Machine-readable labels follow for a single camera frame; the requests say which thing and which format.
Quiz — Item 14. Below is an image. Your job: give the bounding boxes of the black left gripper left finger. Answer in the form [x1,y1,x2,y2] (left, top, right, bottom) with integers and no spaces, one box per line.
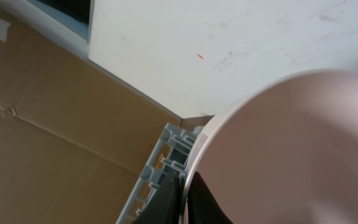
[132,174,182,224]

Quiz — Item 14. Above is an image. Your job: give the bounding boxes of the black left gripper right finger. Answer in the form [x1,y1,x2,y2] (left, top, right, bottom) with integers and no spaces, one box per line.
[187,172,232,224]

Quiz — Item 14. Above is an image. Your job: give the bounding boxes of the pink white bowl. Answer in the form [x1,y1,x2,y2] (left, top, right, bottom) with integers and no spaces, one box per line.
[183,70,358,223]

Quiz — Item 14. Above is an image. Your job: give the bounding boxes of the grey plastic dish rack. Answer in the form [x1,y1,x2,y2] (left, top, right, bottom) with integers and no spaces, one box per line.
[116,123,203,224]

